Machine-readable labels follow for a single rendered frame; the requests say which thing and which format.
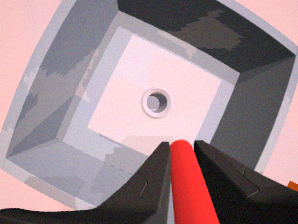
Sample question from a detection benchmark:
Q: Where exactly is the red peg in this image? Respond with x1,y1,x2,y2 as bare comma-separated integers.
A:
170,140,220,224

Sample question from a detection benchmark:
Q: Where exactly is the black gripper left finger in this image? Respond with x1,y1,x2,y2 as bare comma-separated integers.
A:
0,141,172,224

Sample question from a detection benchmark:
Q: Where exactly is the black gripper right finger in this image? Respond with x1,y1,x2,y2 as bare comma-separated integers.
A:
194,140,298,224

